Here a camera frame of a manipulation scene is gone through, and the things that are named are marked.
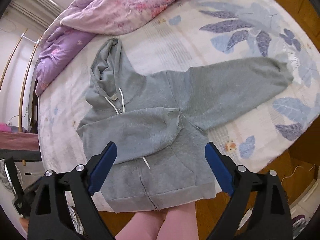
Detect grey zip hoodie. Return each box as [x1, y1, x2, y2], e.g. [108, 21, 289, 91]
[77, 39, 293, 212]

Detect wooden clothes rack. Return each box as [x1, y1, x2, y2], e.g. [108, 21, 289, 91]
[0, 28, 43, 167]

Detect person's legs in pink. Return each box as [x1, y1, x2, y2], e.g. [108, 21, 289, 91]
[115, 202, 199, 240]

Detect floral white bed sheet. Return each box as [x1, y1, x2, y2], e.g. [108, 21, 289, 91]
[37, 0, 320, 213]

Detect purple floral quilt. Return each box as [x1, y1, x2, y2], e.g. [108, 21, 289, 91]
[35, 0, 175, 95]

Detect white cable on floor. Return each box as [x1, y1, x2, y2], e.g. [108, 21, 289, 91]
[281, 164, 316, 184]

